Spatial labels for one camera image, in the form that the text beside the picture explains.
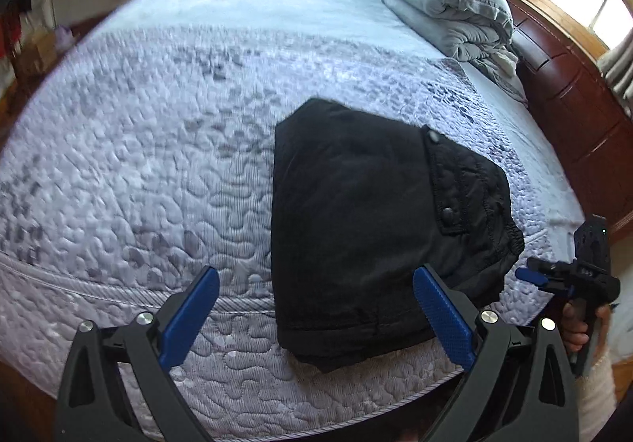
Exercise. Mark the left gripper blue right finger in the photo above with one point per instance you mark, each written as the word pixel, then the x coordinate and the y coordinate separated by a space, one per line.
pixel 517 384

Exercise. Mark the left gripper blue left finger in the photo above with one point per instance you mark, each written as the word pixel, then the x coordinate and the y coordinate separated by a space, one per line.
pixel 92 403

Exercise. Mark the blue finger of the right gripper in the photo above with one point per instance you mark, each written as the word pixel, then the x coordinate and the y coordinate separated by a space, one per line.
pixel 533 277

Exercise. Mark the black pants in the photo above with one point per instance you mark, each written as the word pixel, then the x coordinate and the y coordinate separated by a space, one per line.
pixel 360 202

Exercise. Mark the right hand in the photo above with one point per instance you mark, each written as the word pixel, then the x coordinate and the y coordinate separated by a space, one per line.
pixel 574 331

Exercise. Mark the dark wooden headboard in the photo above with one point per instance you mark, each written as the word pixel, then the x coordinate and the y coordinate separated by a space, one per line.
pixel 579 116

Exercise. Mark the white cloth by comforter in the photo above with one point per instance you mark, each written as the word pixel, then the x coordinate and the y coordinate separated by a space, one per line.
pixel 504 62

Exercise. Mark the grey headboard window curtain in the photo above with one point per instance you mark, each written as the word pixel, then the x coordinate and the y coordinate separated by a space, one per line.
pixel 616 69

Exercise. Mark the white quilted floral bedspread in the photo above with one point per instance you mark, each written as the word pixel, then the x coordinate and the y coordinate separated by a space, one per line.
pixel 148 154

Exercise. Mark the grey folded comforter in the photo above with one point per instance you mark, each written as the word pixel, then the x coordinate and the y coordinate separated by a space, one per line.
pixel 466 30

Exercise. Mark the light blue bed sheet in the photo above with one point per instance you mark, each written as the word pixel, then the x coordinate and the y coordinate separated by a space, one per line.
pixel 367 21

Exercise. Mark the cardboard box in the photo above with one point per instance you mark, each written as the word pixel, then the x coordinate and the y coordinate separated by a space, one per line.
pixel 37 55

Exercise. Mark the coat rack with clothes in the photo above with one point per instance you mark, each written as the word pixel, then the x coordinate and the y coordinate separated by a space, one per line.
pixel 19 20

